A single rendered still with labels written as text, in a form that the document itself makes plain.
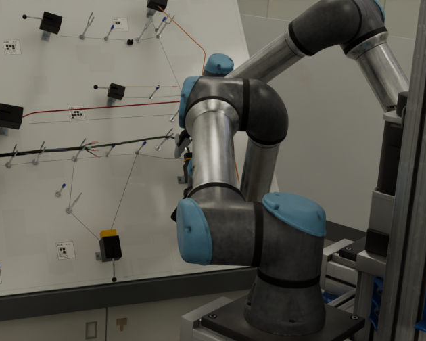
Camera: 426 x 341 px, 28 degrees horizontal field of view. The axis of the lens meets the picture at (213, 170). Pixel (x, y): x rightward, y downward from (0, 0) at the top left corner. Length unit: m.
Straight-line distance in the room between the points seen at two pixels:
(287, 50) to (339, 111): 3.13
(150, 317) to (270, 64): 0.89
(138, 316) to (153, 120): 0.59
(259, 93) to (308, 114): 3.44
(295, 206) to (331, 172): 3.74
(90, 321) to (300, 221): 1.13
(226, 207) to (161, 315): 1.10
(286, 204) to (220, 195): 0.12
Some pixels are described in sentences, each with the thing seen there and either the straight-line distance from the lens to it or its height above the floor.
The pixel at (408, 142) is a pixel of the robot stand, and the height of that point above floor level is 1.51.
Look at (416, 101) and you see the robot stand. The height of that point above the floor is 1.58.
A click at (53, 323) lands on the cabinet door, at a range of 2.46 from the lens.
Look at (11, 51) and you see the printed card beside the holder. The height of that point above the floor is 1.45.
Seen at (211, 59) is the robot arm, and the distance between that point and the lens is 2.32.
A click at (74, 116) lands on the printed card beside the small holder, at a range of 2.55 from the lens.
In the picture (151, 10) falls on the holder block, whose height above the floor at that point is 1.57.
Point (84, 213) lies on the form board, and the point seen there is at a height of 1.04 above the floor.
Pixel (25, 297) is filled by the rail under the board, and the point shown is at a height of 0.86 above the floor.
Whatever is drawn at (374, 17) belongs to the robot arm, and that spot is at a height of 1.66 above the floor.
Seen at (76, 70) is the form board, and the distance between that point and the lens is 2.62.
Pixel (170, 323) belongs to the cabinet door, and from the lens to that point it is 2.58.
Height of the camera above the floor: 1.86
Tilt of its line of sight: 16 degrees down
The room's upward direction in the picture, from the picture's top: 4 degrees clockwise
